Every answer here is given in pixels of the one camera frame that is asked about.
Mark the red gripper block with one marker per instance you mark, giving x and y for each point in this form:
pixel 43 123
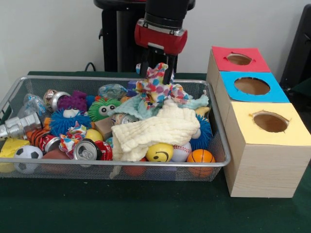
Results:
pixel 160 38

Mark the polka dot cloth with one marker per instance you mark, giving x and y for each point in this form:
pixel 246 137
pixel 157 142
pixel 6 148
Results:
pixel 155 87

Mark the cream waffle cloth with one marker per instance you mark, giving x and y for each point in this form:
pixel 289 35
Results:
pixel 155 128

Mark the crushed clear plastic bottle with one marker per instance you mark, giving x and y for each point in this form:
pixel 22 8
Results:
pixel 31 103

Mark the grey crushed bottle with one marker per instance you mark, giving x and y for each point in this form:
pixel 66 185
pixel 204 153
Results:
pixel 22 125

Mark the shallow silver mesh bin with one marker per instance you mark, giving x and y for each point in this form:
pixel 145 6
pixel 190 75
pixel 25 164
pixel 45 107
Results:
pixel 170 173

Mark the wooden box with three holes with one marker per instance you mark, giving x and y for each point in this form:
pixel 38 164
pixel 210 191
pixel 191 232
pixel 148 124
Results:
pixel 262 170

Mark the mint green waffle cloth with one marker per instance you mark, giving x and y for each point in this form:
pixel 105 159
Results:
pixel 131 106

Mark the green spiky toy with eyes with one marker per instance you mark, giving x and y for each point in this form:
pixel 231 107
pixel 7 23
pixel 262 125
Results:
pixel 94 114

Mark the yellow smiley ball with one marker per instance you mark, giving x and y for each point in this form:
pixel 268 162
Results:
pixel 159 153

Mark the purple knobbly toy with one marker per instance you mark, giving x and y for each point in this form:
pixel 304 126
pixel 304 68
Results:
pixel 75 102

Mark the small orange basketball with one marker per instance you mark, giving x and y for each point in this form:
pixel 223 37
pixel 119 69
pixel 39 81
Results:
pixel 200 156

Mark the blue spiky toy small eyes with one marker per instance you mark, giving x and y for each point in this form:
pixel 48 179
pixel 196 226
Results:
pixel 58 122

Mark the dark green table cloth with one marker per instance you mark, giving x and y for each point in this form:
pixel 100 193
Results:
pixel 303 88
pixel 121 206

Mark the black flat panel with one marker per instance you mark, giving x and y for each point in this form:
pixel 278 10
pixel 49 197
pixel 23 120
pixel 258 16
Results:
pixel 301 48

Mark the small soccer ball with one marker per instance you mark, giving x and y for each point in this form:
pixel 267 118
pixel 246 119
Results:
pixel 28 153

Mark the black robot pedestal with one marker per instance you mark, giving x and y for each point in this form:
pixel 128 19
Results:
pixel 111 36

